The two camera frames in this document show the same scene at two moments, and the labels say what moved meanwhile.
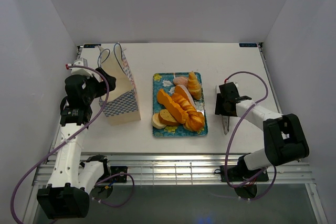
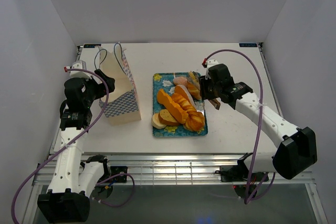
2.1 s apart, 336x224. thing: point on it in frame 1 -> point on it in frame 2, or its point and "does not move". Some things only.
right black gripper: x=220 y=110 -> x=203 y=82
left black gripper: x=102 y=87 does not move
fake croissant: x=194 y=86 does not move
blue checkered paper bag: x=124 y=106 does not move
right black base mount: x=240 y=172 does not move
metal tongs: x=225 y=118 -> x=214 y=101
